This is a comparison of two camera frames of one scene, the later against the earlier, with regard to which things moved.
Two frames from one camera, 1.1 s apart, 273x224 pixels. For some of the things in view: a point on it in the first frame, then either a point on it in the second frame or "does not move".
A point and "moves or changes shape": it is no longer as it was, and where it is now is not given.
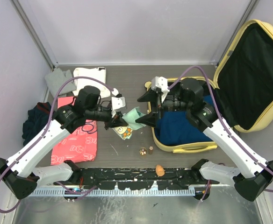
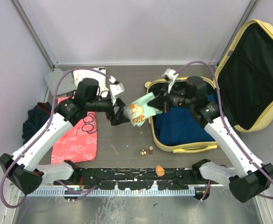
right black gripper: x=153 y=96 → x=159 y=101
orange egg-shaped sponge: x=160 y=170 does not move
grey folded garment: x=55 y=79 does not move
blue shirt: x=174 y=128 does not move
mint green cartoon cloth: x=125 y=132 moves or changes shape
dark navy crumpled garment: x=37 y=117 does not move
